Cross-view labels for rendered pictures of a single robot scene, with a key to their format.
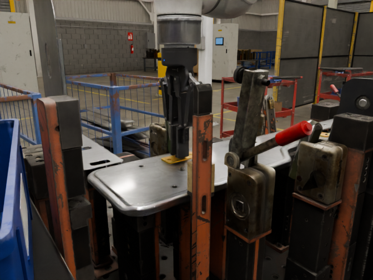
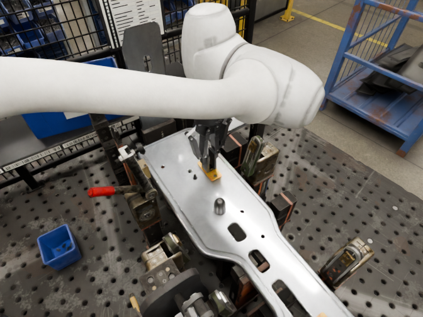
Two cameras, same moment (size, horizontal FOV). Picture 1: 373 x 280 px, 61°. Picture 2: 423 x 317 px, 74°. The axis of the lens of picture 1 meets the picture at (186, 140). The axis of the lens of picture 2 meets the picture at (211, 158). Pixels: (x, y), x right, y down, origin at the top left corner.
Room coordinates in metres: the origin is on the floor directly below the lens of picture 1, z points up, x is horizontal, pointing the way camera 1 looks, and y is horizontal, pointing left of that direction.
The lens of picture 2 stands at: (0.71, -0.50, 1.66)
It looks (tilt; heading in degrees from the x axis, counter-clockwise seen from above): 50 degrees down; 93
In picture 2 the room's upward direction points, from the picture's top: straight up
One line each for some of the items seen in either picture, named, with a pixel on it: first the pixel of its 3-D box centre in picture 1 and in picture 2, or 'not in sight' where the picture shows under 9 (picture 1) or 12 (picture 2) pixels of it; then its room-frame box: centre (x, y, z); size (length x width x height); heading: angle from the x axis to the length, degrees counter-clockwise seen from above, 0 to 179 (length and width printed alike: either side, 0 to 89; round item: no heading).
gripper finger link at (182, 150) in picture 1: (182, 141); (205, 161); (0.67, 0.01, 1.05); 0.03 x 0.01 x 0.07; 126
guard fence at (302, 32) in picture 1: (319, 59); not in sight; (6.49, -2.67, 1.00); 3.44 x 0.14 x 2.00; 135
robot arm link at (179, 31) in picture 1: (179, 32); not in sight; (0.68, 0.01, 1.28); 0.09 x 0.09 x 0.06
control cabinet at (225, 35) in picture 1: (223, 47); not in sight; (11.61, -1.32, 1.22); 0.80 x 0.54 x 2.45; 46
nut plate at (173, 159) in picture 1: (180, 155); (209, 168); (0.68, 0.01, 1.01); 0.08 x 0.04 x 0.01; 126
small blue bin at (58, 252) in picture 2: not in sight; (61, 248); (0.19, -0.14, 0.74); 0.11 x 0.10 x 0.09; 126
